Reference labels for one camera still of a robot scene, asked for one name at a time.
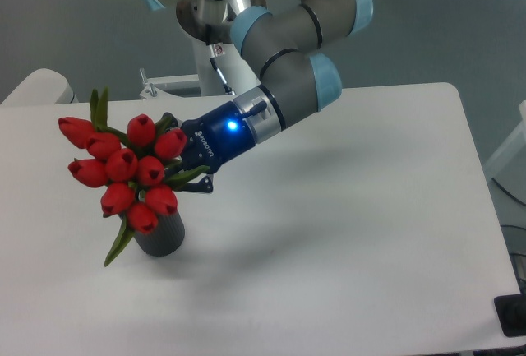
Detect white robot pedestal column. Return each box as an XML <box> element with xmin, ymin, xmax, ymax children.
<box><xmin>175</xmin><ymin>0</ymin><xmax>269</xmax><ymax>96</ymax></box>

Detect white furniture at right edge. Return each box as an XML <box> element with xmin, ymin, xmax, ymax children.
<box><xmin>482</xmin><ymin>101</ymin><xmax>525</xmax><ymax>184</ymax></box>

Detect red tulip bouquet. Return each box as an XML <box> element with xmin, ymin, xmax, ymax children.
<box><xmin>58</xmin><ymin>90</ymin><xmax>208</xmax><ymax>266</ymax></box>

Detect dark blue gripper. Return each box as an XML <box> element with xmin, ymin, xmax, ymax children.
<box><xmin>158</xmin><ymin>101</ymin><xmax>256</xmax><ymax>193</ymax></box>

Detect black cable on pedestal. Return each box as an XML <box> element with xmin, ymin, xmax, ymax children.
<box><xmin>204</xmin><ymin>22</ymin><xmax>238</xmax><ymax>96</ymax></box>

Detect white rounded chair back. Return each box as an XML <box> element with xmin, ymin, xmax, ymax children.
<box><xmin>1</xmin><ymin>68</ymin><xmax>79</xmax><ymax>107</ymax></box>

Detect white metal base bracket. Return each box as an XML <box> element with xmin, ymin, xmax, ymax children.
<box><xmin>139</xmin><ymin>67</ymin><xmax>236</xmax><ymax>100</ymax></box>

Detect black device at table edge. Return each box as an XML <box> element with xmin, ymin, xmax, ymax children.
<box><xmin>494</xmin><ymin>294</ymin><xmax>525</xmax><ymax>338</ymax></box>

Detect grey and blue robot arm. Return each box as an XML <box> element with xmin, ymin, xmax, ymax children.
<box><xmin>144</xmin><ymin>0</ymin><xmax>374</xmax><ymax>193</ymax></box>

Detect black cables on floor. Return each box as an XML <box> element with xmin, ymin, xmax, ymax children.
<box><xmin>491</xmin><ymin>174</ymin><xmax>526</xmax><ymax>287</ymax></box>

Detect black ribbed cylindrical vase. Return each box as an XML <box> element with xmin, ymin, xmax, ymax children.
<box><xmin>111</xmin><ymin>212</ymin><xmax>185</xmax><ymax>257</ymax></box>

